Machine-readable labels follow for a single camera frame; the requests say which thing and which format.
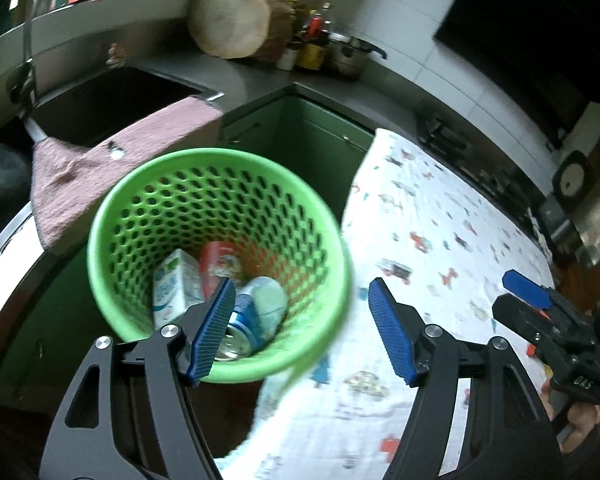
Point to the dark kitchen sink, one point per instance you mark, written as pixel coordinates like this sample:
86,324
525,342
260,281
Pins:
110,100

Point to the blue drink can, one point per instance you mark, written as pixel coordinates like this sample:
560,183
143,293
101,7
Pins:
242,332

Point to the round wooden chopping block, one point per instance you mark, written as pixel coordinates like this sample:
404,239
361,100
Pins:
230,17

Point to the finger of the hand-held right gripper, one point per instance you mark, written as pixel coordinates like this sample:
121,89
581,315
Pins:
527,287
522,320

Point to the white and blue carton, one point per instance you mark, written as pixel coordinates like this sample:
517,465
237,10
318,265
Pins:
172,290

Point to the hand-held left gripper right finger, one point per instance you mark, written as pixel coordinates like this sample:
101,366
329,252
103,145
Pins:
392,332

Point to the printed blanket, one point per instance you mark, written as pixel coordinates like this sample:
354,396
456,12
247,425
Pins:
430,220

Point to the pink towel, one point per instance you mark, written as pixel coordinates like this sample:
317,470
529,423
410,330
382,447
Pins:
80,175

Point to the steel faucet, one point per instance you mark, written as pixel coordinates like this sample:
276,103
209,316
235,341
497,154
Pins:
27,60

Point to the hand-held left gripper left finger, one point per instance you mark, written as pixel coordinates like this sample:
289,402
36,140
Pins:
212,330

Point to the red snack bag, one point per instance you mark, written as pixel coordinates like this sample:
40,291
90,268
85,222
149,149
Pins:
220,262

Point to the round dial kitchen scale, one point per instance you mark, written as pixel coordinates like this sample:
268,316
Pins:
572,177

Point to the person's right hand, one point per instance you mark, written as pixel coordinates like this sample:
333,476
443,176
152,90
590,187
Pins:
580,422

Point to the black gas stove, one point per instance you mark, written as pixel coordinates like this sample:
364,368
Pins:
465,155

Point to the black range hood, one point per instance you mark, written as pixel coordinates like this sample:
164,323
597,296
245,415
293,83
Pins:
535,40

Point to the steel cooking pot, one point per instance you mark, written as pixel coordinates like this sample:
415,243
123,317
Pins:
350,57

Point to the green perforated plastic basket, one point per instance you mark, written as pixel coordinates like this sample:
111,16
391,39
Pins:
145,200

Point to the yellow oil bottle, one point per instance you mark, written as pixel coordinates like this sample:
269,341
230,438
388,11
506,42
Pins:
310,55

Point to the green kitchen cabinet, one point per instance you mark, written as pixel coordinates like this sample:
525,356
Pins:
305,130

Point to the cream paper cup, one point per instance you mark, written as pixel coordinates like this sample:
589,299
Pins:
267,302

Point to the red capped sauce bottle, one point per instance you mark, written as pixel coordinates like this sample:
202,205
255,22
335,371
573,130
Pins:
314,22

